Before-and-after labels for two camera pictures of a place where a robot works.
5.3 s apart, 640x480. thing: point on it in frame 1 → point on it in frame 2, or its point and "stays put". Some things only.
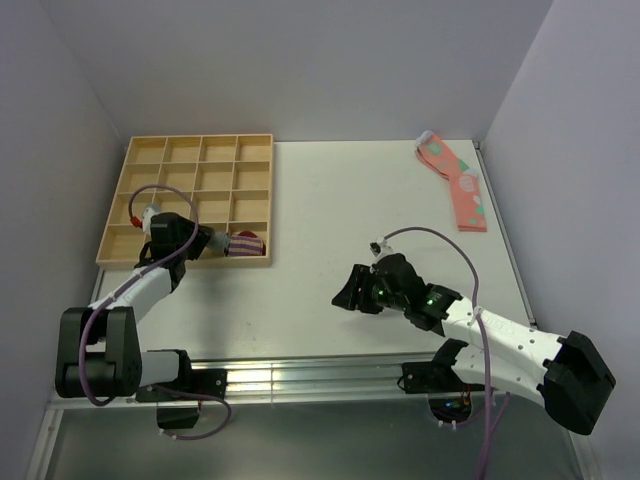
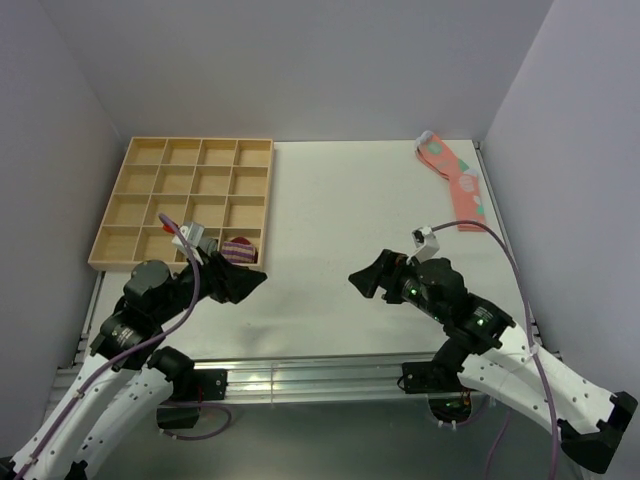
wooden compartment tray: [222, 182] stays put
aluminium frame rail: [253, 379] stays put
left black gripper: [203, 235] → [226, 280]
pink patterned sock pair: [465, 181] stays put
